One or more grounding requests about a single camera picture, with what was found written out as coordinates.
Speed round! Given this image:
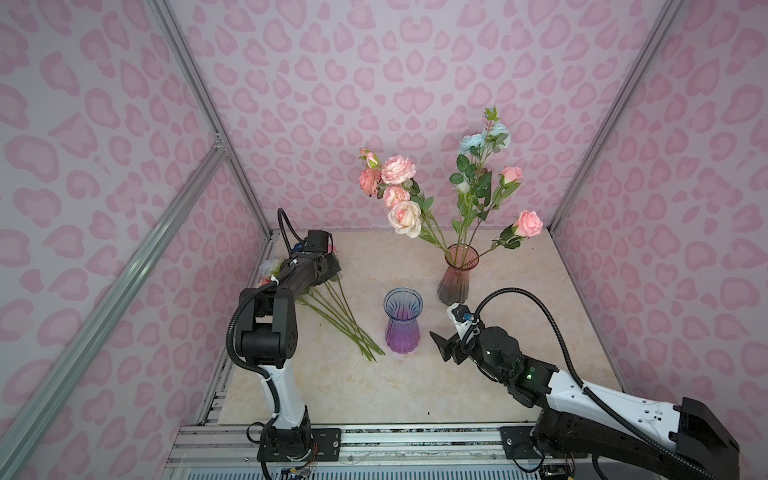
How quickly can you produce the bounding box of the blue purple glass vase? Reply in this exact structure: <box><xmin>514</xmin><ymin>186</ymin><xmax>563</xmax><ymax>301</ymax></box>
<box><xmin>383</xmin><ymin>287</ymin><xmax>423</xmax><ymax>354</ymax></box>

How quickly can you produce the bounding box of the pink grey glass vase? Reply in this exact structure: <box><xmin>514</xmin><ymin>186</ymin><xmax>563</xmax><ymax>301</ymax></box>
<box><xmin>437</xmin><ymin>244</ymin><xmax>479</xmax><ymax>305</ymax></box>

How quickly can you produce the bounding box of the pink white peony spray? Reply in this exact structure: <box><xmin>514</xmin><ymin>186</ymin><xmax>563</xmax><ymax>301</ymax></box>
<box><xmin>358</xmin><ymin>147</ymin><xmax>448</xmax><ymax>254</ymax></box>

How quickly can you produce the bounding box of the pale blue flower spray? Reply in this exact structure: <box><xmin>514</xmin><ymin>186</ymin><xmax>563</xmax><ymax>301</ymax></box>
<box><xmin>449</xmin><ymin>105</ymin><xmax>509</xmax><ymax>267</ymax></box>

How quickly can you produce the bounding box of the white blue artificial rose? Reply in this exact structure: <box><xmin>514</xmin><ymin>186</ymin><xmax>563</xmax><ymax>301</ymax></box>
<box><xmin>258</xmin><ymin>258</ymin><xmax>281</xmax><ymax>278</ymax></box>

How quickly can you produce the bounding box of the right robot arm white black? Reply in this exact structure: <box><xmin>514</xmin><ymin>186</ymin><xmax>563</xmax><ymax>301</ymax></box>
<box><xmin>431</xmin><ymin>327</ymin><xmax>740</xmax><ymax>479</ymax></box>

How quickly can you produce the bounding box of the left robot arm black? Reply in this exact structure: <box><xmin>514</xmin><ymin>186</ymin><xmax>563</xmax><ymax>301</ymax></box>
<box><xmin>225</xmin><ymin>230</ymin><xmax>340</xmax><ymax>465</ymax></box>

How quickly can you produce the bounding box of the cream white rose stem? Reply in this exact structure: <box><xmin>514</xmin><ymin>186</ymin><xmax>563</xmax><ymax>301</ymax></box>
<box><xmin>298</xmin><ymin>275</ymin><xmax>385</xmax><ymax>362</ymax></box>

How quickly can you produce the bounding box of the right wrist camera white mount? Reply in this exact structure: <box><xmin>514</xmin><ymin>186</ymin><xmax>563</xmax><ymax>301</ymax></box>
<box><xmin>446</xmin><ymin>303</ymin><xmax>480</xmax><ymax>343</ymax></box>

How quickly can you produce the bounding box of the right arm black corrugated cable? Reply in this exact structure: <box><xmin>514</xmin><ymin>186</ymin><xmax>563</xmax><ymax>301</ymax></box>
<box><xmin>461</xmin><ymin>287</ymin><xmax>721</xmax><ymax>480</ymax></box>

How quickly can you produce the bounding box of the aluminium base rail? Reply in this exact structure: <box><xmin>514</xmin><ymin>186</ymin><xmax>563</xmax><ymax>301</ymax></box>
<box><xmin>162</xmin><ymin>392</ymin><xmax>637</xmax><ymax>479</ymax></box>

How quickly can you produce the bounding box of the aluminium corner frame post left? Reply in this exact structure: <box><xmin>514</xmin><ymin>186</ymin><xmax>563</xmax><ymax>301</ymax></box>
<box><xmin>145</xmin><ymin>0</ymin><xmax>272</xmax><ymax>239</ymax></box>

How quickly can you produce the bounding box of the aluminium corner frame post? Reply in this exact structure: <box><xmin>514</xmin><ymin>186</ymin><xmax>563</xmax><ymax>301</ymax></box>
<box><xmin>145</xmin><ymin>0</ymin><xmax>272</xmax><ymax>239</ymax></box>
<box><xmin>548</xmin><ymin>0</ymin><xmax>688</xmax><ymax>236</ymax></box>

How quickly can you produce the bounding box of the aluminium corner frame post right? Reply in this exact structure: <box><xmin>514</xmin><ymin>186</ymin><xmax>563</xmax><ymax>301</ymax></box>
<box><xmin>548</xmin><ymin>0</ymin><xmax>688</xmax><ymax>236</ymax></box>

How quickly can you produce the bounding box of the aluminium diagonal frame bar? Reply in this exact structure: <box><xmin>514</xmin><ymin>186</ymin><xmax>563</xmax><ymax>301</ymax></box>
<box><xmin>1</xmin><ymin>146</ymin><xmax>226</xmax><ymax>479</ymax></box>

